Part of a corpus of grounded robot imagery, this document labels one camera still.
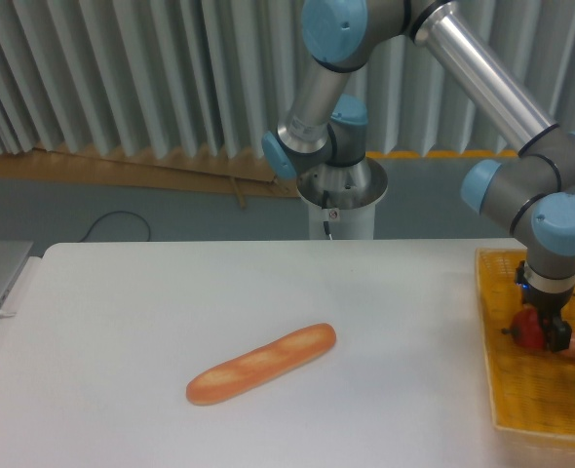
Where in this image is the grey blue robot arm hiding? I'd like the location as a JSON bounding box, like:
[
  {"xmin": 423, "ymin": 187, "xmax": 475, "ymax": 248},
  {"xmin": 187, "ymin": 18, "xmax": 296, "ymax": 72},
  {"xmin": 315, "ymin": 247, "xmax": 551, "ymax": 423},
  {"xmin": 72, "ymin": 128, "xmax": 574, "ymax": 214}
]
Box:
[{"xmin": 261, "ymin": 1, "xmax": 575, "ymax": 352}]

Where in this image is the brown cardboard sheet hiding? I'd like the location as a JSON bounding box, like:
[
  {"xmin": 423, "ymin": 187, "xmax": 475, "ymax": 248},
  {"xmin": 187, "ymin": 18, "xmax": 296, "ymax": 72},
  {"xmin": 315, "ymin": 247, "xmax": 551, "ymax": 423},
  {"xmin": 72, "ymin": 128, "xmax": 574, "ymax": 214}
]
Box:
[{"xmin": 0, "ymin": 144, "xmax": 298, "ymax": 208}]

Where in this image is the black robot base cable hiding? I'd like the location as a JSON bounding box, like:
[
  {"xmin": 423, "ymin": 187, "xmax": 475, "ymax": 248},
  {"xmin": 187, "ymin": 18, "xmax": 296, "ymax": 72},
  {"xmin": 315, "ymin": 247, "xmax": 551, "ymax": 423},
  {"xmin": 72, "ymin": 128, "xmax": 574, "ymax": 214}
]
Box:
[{"xmin": 321, "ymin": 189, "xmax": 335, "ymax": 241}]

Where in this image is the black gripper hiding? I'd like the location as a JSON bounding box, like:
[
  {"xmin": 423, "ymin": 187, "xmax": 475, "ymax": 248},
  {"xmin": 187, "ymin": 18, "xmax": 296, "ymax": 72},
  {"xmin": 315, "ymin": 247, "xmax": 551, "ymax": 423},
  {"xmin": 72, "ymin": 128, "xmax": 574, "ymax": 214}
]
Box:
[{"xmin": 520, "ymin": 284, "xmax": 574, "ymax": 353}]

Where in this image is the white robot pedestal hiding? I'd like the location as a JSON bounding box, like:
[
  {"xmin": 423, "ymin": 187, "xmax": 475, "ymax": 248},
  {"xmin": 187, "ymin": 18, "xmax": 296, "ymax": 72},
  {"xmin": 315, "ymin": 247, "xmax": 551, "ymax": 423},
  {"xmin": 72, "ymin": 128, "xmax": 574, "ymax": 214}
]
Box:
[{"xmin": 296, "ymin": 158, "xmax": 388, "ymax": 240}]

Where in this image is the red toy bell pepper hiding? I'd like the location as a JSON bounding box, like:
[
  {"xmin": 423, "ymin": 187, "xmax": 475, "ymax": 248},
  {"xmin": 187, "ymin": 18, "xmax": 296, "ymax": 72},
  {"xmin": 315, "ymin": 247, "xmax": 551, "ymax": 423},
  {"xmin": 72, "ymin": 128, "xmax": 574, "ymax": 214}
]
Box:
[{"xmin": 501, "ymin": 307, "xmax": 546, "ymax": 350}]

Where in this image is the black floor cable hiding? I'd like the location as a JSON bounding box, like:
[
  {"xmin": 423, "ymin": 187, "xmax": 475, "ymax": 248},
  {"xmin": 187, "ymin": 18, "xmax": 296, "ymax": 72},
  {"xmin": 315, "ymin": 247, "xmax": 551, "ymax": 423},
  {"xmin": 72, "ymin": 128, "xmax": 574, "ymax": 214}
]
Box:
[{"xmin": 74, "ymin": 210, "xmax": 152, "ymax": 243}]

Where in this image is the toy baguette bread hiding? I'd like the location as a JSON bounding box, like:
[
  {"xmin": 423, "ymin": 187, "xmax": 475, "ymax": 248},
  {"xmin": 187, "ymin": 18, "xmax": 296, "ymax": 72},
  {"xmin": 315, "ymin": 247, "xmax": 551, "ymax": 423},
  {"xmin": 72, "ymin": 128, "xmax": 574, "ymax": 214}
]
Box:
[{"xmin": 185, "ymin": 323, "xmax": 336, "ymax": 406}]

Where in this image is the yellow woven basket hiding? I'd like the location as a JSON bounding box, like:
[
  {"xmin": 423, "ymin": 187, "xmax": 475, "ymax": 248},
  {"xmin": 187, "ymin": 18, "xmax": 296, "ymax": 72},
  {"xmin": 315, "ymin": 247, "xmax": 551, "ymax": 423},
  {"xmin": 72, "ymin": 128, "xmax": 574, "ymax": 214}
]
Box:
[{"xmin": 475, "ymin": 248, "xmax": 575, "ymax": 441}]

